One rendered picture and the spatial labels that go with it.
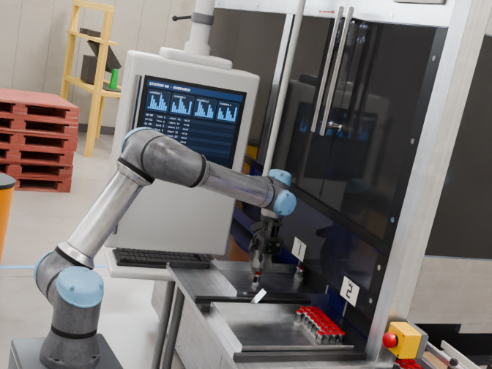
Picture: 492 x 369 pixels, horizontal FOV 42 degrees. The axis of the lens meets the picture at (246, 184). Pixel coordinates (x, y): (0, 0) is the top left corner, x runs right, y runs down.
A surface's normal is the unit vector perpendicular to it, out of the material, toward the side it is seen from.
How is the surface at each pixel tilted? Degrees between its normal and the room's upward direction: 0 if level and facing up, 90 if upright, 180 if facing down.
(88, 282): 7
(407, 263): 90
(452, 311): 90
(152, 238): 90
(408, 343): 90
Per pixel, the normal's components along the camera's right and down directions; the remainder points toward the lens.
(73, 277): 0.26, -0.91
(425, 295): 0.36, 0.27
